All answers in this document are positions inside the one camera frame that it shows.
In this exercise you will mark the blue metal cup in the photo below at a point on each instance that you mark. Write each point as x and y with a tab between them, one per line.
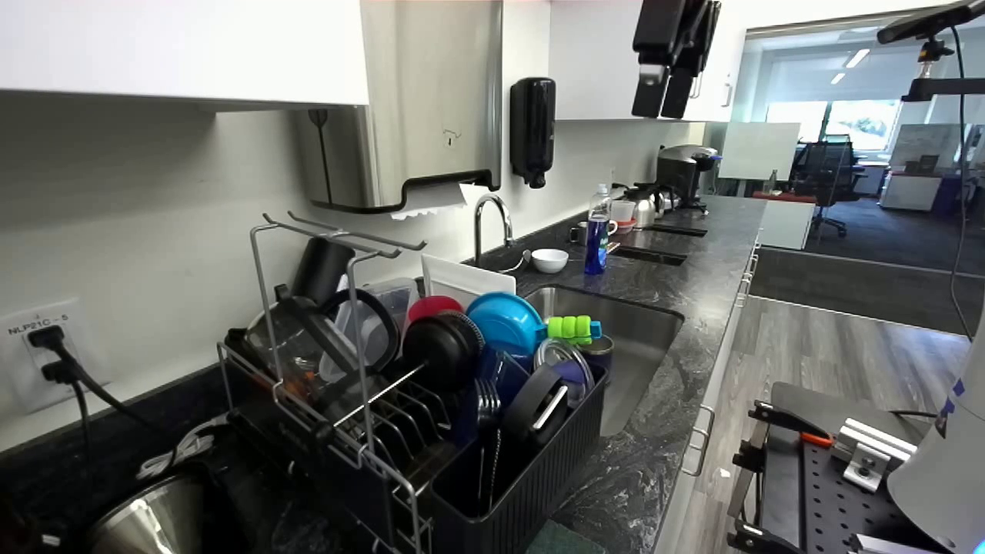
599	356

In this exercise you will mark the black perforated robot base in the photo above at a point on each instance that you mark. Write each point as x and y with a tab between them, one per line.
808	490

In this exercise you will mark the blue dish soap bottle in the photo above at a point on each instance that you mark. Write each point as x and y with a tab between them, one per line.
595	240

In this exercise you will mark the stainless steel sink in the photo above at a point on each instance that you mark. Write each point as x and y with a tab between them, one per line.
640	337

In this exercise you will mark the black dish rack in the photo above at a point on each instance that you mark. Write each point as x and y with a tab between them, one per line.
430	471

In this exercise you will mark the white cutting board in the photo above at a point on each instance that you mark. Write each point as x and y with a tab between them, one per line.
462	281

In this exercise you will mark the blue plastic bowl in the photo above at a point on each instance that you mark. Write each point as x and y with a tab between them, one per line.
506	320

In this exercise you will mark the small white bowl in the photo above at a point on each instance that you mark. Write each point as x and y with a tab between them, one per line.
549	261

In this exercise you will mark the red plate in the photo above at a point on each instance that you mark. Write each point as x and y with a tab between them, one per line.
431	306

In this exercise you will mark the black round lid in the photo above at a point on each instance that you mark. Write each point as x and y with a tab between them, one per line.
446	348

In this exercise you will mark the green bottle cap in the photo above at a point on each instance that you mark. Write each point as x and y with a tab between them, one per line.
574	328

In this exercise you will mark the black coffee machine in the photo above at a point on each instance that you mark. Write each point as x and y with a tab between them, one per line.
683	169

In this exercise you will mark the steel paper towel dispenser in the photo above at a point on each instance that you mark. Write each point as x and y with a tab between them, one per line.
431	112

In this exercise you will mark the black office chair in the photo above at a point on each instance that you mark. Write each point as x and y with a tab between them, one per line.
821	173

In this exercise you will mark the steel pot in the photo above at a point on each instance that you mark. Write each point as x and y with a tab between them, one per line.
162	519

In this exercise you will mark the black wall soap dispenser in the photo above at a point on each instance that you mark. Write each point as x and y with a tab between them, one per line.
534	128

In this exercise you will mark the white wall outlet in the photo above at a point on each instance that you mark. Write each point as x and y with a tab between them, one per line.
22	365

